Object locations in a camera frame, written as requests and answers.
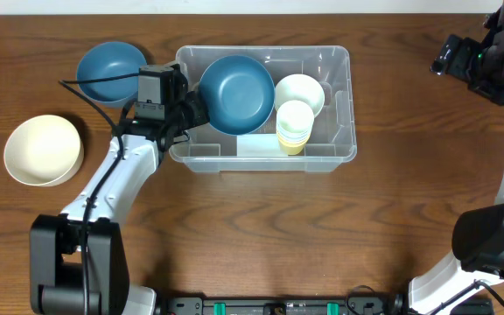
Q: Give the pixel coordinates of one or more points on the yellow cup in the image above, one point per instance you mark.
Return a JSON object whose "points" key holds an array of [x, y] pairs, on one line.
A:
{"points": [[289, 145], [291, 150]]}

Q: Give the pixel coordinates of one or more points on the clear plastic storage container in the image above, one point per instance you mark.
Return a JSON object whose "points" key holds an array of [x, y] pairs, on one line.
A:
{"points": [[333, 139]]}

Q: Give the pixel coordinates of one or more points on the pink cup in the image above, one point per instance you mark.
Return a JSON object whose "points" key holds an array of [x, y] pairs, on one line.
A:
{"points": [[293, 140]]}

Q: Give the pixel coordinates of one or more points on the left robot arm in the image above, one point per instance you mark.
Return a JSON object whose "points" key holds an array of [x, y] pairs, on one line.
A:
{"points": [[77, 258]]}

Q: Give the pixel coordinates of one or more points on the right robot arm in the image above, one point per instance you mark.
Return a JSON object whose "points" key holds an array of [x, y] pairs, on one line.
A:
{"points": [[476, 259]]}

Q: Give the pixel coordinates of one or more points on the cream large bowl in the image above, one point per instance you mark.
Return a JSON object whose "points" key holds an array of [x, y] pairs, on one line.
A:
{"points": [[45, 150]]}

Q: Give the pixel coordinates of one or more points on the white small bowl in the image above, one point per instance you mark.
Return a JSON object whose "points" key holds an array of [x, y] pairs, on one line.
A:
{"points": [[300, 87]]}

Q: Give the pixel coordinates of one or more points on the cream cup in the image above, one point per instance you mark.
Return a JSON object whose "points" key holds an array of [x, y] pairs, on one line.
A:
{"points": [[295, 117]]}

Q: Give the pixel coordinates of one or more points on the light blue cup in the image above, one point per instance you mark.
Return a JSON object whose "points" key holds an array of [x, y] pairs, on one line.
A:
{"points": [[292, 134]]}

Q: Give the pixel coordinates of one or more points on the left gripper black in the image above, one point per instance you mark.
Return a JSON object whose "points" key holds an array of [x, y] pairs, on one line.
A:
{"points": [[196, 110]]}

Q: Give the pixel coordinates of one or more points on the yellow cup front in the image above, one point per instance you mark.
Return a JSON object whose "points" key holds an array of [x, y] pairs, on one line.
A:
{"points": [[291, 150]]}

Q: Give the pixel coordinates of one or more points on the dark blue bowl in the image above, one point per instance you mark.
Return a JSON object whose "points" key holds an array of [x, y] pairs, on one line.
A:
{"points": [[106, 60], [239, 93]]}

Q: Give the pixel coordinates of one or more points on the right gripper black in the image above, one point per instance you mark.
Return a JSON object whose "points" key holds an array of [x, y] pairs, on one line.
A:
{"points": [[446, 59]]}

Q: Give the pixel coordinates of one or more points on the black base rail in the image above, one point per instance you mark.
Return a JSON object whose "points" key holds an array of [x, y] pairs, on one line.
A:
{"points": [[363, 304]]}

